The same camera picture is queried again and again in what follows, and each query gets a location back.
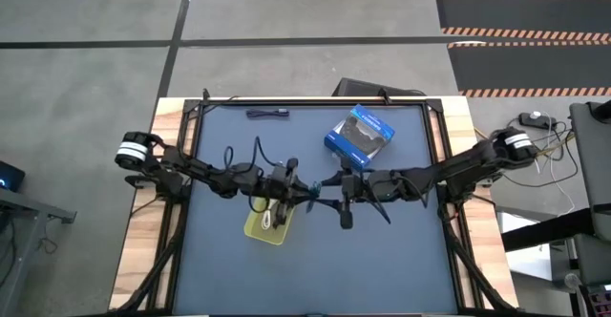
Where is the yellow floor cable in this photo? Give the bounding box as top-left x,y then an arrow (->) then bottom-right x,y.
534,134 -> 577,159

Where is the black crossbar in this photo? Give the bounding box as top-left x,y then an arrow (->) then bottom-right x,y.
500,206 -> 596,253

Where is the black mat orange striped edge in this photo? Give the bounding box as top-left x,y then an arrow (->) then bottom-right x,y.
434,0 -> 611,41
447,41 -> 611,98

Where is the control panel with buttons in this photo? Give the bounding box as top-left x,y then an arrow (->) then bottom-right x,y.
584,283 -> 611,317

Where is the black floor cable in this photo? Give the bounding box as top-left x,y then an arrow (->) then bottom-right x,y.
503,116 -> 581,190

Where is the black flat case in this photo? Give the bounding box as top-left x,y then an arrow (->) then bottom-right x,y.
332,77 -> 427,97

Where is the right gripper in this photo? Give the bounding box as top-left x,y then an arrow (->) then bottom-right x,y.
315,157 -> 371,231

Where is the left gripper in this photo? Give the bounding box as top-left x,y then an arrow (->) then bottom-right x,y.
261,158 -> 317,228

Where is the black metal table frame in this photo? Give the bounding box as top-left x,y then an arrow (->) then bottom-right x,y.
109,87 -> 521,317

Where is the blue game controller box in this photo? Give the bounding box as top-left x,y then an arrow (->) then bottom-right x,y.
324,104 -> 396,173

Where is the blue table mat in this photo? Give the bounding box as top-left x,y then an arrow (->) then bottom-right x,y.
174,104 -> 459,316

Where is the blue USB cable bundle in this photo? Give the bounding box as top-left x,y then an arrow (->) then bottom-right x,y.
305,180 -> 324,215

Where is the black device blue light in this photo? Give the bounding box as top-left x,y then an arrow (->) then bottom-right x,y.
0,159 -> 27,193

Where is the white floor cable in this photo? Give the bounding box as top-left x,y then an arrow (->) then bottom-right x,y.
533,115 -> 578,216

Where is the grey cabinet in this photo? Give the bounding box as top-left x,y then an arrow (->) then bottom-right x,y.
569,99 -> 611,285

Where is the grey metal stand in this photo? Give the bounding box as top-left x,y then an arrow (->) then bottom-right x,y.
0,187 -> 77,304

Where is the yellow plastic bin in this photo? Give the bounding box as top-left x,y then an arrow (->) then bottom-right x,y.
242,197 -> 297,246

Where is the black power strip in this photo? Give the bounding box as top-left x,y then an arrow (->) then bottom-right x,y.
518,112 -> 558,130

